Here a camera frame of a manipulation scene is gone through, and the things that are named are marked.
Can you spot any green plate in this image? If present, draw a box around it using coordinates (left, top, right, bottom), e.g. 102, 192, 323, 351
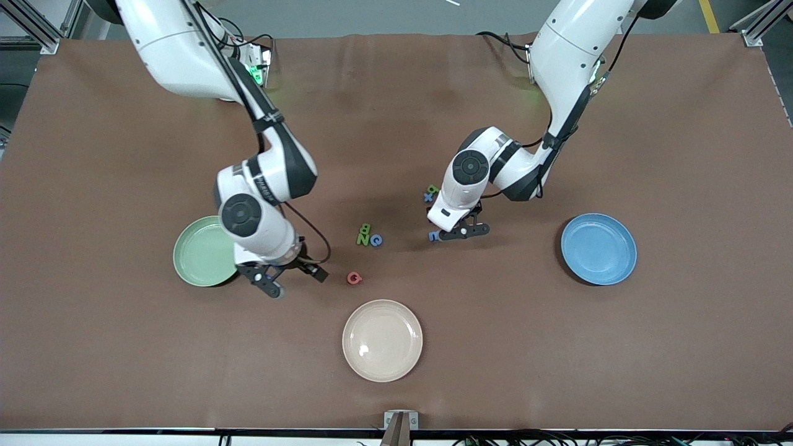
173, 216, 242, 287

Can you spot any beige plate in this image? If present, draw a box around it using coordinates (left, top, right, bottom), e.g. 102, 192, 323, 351
342, 299, 424, 383

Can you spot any blue plate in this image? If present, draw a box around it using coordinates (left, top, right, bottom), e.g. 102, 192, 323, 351
561, 213, 637, 286

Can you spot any brown table mat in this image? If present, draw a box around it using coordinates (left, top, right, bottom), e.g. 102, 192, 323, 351
0, 32, 793, 432

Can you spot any white table edge strip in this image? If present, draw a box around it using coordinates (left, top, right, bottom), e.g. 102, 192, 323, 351
0, 427, 793, 446

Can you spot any yellow floor tape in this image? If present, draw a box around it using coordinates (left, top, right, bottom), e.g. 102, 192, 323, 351
699, 0, 721, 34

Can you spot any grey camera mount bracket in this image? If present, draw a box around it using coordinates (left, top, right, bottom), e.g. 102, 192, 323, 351
383, 410, 419, 431

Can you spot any brown camera post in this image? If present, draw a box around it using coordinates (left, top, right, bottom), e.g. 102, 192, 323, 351
380, 414, 413, 446

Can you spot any black arm base cable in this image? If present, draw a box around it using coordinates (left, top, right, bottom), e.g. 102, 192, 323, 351
214, 17, 275, 53
476, 30, 535, 66

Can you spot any aluminium frame profile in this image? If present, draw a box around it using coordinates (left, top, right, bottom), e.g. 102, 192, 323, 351
0, 0, 84, 55
730, 0, 793, 47

